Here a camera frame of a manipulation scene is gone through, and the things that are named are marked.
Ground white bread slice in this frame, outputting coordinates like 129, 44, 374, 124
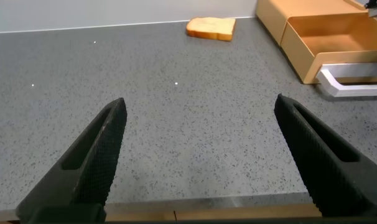
185, 17, 237, 42

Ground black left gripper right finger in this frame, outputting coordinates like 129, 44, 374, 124
273, 93, 377, 218

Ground yellow drawer cabinet case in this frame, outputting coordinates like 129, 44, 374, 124
256, 0, 368, 46

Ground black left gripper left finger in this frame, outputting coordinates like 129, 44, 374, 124
15, 97, 128, 224

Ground yellow drawer with white handle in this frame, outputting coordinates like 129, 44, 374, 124
280, 12, 377, 98

